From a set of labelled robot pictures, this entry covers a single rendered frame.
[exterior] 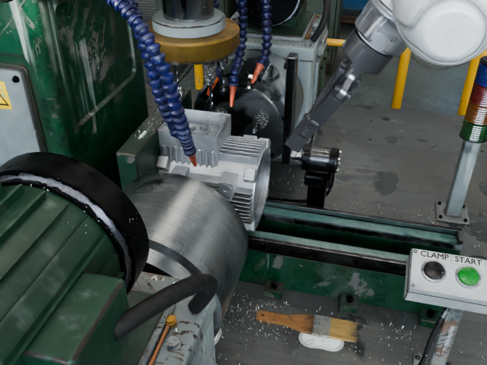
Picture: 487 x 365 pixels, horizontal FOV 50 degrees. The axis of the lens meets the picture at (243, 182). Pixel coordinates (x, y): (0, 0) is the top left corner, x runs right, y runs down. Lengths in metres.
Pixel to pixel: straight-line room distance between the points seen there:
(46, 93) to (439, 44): 0.62
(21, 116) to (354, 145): 1.05
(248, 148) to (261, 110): 0.22
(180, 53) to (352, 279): 0.56
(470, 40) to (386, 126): 1.23
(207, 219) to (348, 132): 1.03
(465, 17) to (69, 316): 0.47
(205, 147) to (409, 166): 0.78
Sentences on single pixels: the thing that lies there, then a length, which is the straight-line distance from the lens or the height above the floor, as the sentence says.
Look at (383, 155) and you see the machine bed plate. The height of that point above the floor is 0.80.
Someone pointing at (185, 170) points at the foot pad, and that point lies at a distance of 1.03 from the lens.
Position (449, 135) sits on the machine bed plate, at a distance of 1.84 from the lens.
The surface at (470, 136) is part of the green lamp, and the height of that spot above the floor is 1.04.
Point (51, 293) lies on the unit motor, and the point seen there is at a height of 1.32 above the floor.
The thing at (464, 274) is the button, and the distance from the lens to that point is 0.87.
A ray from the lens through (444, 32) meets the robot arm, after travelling 0.61.
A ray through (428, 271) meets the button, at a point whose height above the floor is 1.07.
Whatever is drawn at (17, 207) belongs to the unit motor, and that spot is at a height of 1.35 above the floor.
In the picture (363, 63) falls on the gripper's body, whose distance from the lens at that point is 0.83.
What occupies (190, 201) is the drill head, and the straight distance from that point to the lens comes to 0.80.
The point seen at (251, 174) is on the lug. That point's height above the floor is 1.09.
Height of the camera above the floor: 1.63
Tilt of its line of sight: 34 degrees down
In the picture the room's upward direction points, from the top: straight up
